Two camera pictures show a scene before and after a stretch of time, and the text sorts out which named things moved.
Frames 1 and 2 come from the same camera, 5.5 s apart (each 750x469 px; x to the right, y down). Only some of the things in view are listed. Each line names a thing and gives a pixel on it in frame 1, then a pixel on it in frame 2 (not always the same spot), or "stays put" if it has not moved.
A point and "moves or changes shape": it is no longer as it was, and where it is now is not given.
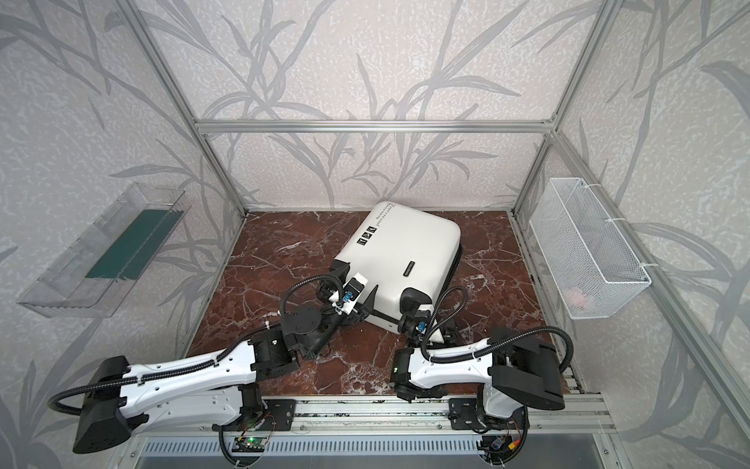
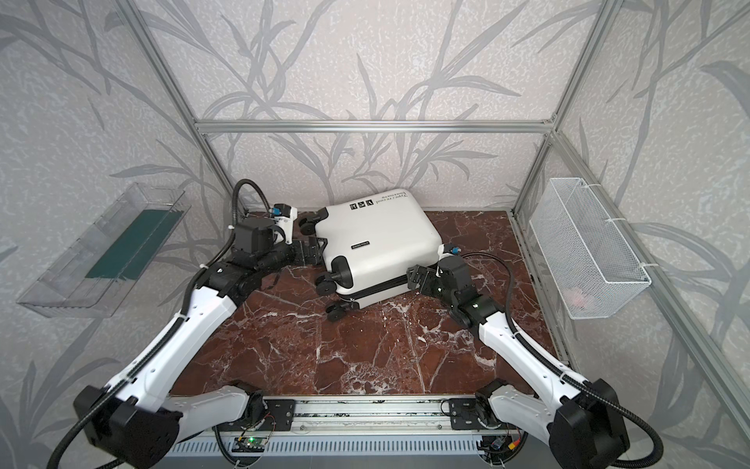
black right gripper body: (416, 302) to (422, 279)
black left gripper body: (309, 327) to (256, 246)
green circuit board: (249, 445) stays put
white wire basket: (590, 265) stays put
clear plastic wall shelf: (100, 272) stays put
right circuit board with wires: (498, 446) stays put
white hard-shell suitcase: (396, 248) moves or changes shape
